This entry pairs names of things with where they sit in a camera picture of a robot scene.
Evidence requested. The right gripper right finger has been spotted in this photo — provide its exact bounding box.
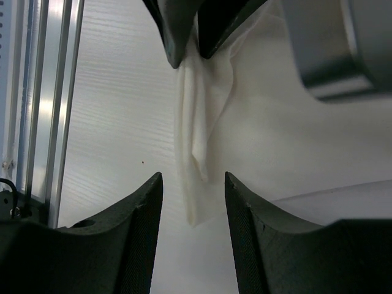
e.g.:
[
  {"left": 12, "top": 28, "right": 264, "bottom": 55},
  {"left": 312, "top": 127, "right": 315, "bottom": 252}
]
[{"left": 225, "top": 172, "right": 391, "bottom": 293}]

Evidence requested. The white cloth napkin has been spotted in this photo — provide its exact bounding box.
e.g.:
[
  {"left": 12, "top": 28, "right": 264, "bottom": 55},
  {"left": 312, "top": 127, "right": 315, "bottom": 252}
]
[{"left": 174, "top": 0, "right": 392, "bottom": 294}]

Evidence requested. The aluminium front rail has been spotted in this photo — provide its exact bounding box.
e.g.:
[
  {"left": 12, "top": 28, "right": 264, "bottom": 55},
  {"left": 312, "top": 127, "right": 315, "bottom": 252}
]
[{"left": 1, "top": 1, "right": 84, "bottom": 228}]

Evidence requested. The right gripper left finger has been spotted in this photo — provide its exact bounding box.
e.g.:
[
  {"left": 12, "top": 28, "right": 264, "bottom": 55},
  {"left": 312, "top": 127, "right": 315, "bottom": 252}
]
[{"left": 1, "top": 173, "right": 162, "bottom": 293}]

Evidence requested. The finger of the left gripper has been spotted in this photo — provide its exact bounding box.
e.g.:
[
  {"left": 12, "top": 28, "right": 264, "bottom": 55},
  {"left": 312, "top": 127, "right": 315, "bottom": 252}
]
[
  {"left": 143, "top": 0, "right": 202, "bottom": 69},
  {"left": 197, "top": 0, "right": 266, "bottom": 59}
]

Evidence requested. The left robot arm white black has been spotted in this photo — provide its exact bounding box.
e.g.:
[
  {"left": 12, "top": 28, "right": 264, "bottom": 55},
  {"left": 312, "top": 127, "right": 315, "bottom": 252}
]
[{"left": 145, "top": 1, "right": 391, "bottom": 102}]

